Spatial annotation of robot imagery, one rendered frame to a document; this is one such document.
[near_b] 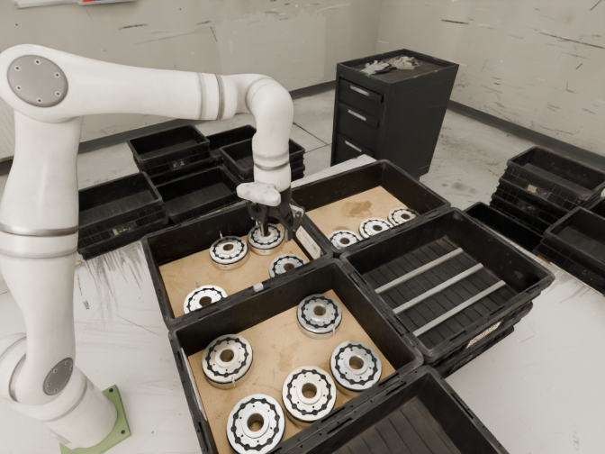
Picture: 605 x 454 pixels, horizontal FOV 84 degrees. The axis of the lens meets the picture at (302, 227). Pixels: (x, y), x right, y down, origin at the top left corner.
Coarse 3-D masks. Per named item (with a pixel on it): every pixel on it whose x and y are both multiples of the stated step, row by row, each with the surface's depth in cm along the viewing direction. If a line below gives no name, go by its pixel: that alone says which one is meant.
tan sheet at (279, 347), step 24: (288, 312) 80; (264, 336) 75; (288, 336) 75; (336, 336) 75; (360, 336) 75; (192, 360) 71; (264, 360) 71; (288, 360) 71; (312, 360) 71; (384, 360) 71; (264, 384) 67; (216, 408) 64; (216, 432) 61; (288, 432) 61
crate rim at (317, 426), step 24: (336, 264) 78; (264, 288) 73; (360, 288) 73; (216, 312) 68; (384, 312) 68; (168, 336) 64; (384, 384) 58; (192, 408) 55; (336, 408) 55; (312, 432) 52
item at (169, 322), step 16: (240, 208) 94; (192, 224) 89; (304, 224) 89; (144, 240) 84; (320, 240) 84; (288, 272) 76; (160, 288) 73; (160, 304) 70; (208, 304) 70; (176, 320) 67
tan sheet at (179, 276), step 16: (192, 256) 94; (208, 256) 94; (256, 256) 94; (272, 256) 94; (304, 256) 94; (160, 272) 89; (176, 272) 89; (192, 272) 89; (208, 272) 89; (224, 272) 89; (240, 272) 89; (256, 272) 89; (176, 288) 85; (192, 288) 85; (224, 288) 85; (240, 288) 85; (176, 304) 82
